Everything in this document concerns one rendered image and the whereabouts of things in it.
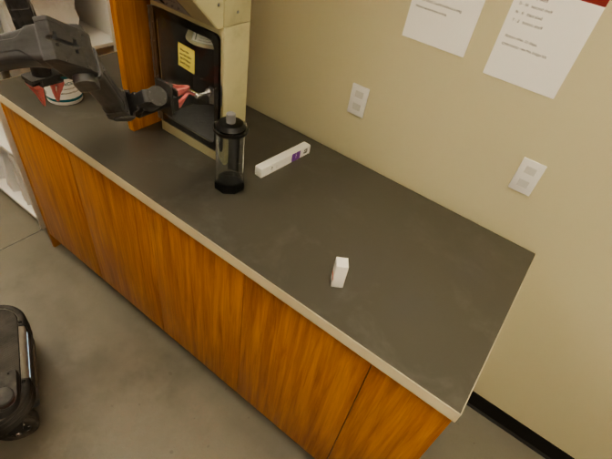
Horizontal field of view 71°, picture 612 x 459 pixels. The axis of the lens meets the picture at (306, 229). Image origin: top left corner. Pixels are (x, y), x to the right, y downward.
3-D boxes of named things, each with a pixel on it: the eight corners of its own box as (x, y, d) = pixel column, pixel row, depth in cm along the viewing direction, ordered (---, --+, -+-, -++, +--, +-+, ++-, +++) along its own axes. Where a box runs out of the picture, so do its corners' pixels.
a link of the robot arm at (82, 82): (51, 25, 80) (66, 83, 81) (84, 22, 81) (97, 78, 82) (104, 91, 122) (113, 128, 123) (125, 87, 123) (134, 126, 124)
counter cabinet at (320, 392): (152, 193, 279) (135, 55, 219) (438, 389, 206) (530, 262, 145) (52, 245, 236) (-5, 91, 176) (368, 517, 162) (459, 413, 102)
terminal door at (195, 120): (161, 117, 162) (150, 3, 135) (219, 152, 150) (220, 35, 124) (159, 118, 161) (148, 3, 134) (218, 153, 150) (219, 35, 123)
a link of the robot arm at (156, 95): (104, 90, 120) (111, 121, 121) (121, 76, 112) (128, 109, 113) (145, 92, 128) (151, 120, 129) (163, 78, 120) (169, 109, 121)
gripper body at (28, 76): (66, 78, 136) (59, 55, 131) (33, 87, 130) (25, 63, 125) (54, 71, 138) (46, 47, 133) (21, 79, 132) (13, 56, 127)
